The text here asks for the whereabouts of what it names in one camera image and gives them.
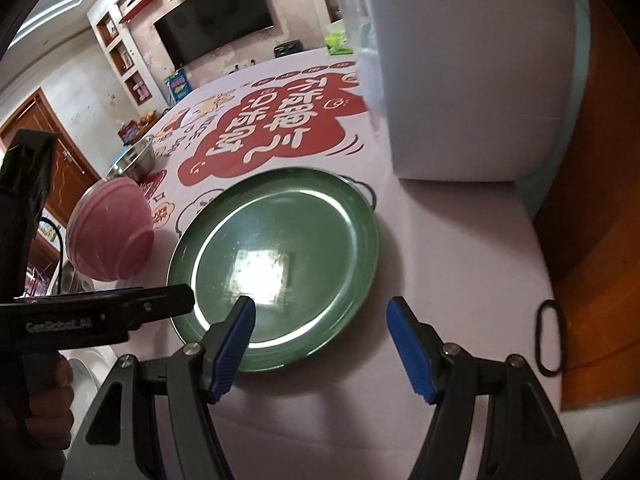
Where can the wooden sliding door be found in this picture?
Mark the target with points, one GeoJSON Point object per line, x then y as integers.
{"type": "Point", "coordinates": [590, 235]}

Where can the pink gift box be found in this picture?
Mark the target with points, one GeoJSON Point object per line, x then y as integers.
{"type": "Point", "coordinates": [130, 132]}

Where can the oranges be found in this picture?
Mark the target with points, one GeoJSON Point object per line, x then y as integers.
{"type": "Point", "coordinates": [150, 117]}

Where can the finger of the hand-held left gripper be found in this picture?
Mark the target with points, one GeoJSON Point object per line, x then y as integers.
{"type": "Point", "coordinates": [165, 300]}

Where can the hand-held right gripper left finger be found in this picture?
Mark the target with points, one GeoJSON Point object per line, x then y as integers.
{"type": "Point", "coordinates": [232, 345]}

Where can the green plate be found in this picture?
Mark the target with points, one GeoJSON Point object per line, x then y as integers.
{"type": "Point", "coordinates": [280, 230]}

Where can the black wall television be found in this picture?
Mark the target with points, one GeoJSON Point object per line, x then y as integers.
{"type": "Point", "coordinates": [215, 15]}

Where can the person's left hand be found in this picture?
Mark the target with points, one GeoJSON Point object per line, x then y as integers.
{"type": "Point", "coordinates": [50, 400]}

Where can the large flat-bottomed steel bowl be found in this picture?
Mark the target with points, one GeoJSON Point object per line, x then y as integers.
{"type": "Point", "coordinates": [135, 160]}

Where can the red wall shelf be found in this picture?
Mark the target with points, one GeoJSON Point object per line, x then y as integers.
{"type": "Point", "coordinates": [140, 6]}

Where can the blue standing display card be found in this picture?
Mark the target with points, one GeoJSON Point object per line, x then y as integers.
{"type": "Point", "coordinates": [178, 85]}

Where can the white countertop dish cabinet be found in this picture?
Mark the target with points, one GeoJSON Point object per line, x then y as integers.
{"type": "Point", "coordinates": [475, 85]}

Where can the column of wall niches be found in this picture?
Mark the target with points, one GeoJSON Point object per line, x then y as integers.
{"type": "Point", "coordinates": [122, 60]}

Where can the green tissue box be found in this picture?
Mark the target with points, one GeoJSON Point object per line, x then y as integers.
{"type": "Point", "coordinates": [337, 42]}

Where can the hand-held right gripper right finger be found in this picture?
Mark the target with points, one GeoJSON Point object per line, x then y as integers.
{"type": "Point", "coordinates": [412, 350]}

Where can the brown wooden door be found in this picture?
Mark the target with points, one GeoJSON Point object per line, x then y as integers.
{"type": "Point", "coordinates": [65, 170]}

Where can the pink ribbed steel-lined bowl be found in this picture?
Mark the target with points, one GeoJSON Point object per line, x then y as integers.
{"type": "Point", "coordinates": [110, 230]}

